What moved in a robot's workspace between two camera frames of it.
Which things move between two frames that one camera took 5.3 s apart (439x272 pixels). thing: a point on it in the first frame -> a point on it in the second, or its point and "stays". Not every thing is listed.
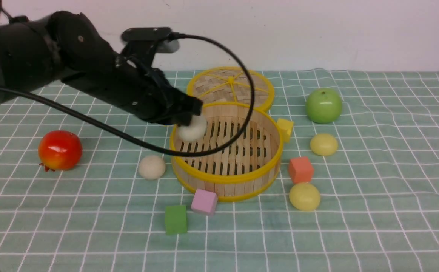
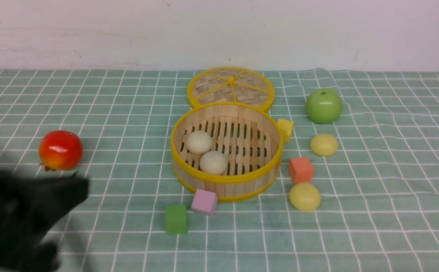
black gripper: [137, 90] -> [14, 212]
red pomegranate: [60, 150] stays
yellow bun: [304, 196] stays
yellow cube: [286, 126] stays
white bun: [151, 167] -> [213, 162]
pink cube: [204, 201] stays
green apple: [324, 106] stays
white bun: [196, 130] -> [199, 142]
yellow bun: [324, 144] stays
